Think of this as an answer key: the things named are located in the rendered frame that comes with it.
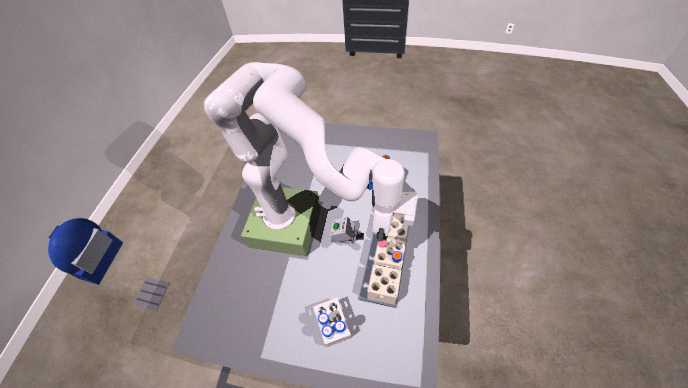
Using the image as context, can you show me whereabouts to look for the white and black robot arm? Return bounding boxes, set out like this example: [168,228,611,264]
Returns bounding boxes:
[204,62,418,230]

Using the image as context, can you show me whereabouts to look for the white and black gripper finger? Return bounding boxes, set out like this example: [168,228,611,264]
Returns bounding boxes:
[377,228,387,242]

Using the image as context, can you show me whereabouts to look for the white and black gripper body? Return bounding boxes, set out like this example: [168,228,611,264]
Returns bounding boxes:
[372,204,394,235]

